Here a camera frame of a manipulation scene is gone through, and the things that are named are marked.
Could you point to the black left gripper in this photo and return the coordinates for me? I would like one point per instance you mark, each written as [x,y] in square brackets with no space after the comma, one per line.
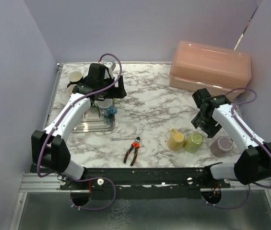
[117,92]

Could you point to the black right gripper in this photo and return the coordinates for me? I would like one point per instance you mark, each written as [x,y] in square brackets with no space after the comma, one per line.
[211,130]

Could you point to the blue dotted mug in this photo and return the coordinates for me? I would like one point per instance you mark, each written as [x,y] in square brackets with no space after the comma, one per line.
[107,108]

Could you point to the lime green faceted mug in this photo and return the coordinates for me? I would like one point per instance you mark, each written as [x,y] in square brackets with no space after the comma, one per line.
[193,142]

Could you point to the yellow mug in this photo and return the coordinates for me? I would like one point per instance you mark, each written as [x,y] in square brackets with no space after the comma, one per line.
[176,140]

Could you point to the black mug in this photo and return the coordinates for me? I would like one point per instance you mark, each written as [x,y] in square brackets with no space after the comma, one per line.
[75,78]

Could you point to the pink and blue mug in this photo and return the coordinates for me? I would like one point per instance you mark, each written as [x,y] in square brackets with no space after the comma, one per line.
[70,88]

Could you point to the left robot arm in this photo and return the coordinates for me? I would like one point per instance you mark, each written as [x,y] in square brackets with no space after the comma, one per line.
[49,147]

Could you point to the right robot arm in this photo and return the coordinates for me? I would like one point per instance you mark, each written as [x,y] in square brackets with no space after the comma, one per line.
[217,112]

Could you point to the mauve purple mug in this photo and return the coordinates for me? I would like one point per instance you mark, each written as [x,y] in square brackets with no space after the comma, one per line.
[221,147]

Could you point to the steel tray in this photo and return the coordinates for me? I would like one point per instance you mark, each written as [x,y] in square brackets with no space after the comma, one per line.
[94,121]

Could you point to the pink plastic storage box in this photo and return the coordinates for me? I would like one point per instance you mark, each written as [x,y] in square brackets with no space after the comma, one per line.
[219,70]

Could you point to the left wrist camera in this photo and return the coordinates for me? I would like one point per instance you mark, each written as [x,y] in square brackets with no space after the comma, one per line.
[110,67]

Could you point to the clear handle screwdriver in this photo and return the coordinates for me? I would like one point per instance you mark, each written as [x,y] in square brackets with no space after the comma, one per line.
[120,139]

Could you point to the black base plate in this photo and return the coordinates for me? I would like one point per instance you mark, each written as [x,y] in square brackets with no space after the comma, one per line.
[143,183]

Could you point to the aluminium rail frame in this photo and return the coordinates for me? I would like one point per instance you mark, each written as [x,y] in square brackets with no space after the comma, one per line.
[32,183]

